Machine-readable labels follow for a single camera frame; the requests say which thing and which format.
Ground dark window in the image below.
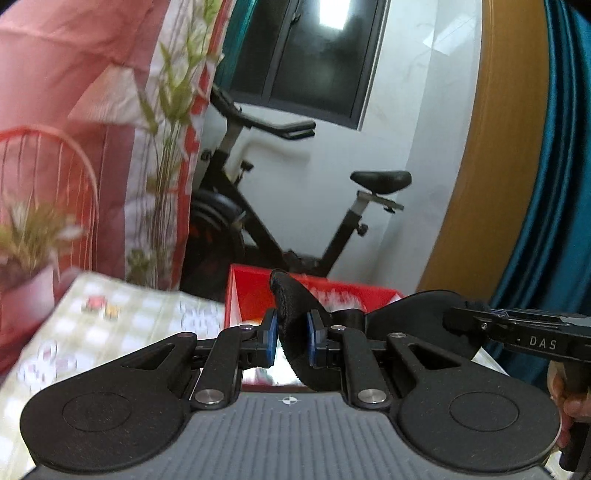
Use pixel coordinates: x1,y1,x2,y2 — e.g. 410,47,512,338
225,0,391,133

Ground wooden door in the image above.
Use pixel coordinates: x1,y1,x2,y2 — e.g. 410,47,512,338
419,0,557,296

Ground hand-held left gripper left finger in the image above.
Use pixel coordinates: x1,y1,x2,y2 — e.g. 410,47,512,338
121,308,279,411

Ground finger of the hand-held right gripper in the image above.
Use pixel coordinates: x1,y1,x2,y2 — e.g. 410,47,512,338
443,307,509,346

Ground red floral printed cloth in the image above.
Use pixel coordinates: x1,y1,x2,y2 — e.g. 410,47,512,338
0,0,237,374

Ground teal curtain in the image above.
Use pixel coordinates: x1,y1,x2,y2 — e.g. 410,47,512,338
488,0,591,384

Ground black exercise bike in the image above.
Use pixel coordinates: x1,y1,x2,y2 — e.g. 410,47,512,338
184,83,413,308

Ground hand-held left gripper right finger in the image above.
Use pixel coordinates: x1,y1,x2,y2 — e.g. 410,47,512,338
306,309,455,411

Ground red strawberry print box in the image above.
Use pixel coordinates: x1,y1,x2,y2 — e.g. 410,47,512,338
224,263,406,388

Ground checked bunny print tablecloth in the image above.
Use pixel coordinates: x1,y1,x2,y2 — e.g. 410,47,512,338
0,271,232,480

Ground person's right hand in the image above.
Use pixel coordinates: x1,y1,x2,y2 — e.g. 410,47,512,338
547,361,583,450

